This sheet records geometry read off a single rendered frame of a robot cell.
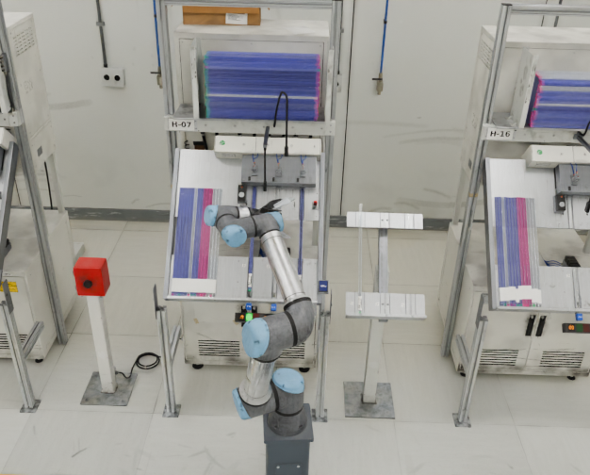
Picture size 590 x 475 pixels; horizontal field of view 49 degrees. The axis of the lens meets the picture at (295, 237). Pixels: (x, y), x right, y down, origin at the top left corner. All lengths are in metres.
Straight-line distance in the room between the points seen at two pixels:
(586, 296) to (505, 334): 0.55
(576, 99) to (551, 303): 0.90
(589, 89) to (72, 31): 3.14
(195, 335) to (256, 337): 1.47
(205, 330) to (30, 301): 0.89
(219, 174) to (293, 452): 1.29
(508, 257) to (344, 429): 1.14
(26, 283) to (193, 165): 1.05
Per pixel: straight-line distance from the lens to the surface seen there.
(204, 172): 3.09
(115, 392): 3.58
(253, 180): 2.99
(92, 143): 4.90
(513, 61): 3.22
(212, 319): 3.38
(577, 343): 3.69
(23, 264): 3.54
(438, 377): 3.69
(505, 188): 3.18
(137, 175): 4.91
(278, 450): 2.59
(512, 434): 3.50
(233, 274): 2.93
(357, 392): 3.51
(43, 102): 3.69
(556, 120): 3.16
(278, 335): 2.03
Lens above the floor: 2.42
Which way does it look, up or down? 30 degrees down
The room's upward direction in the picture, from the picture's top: 1 degrees clockwise
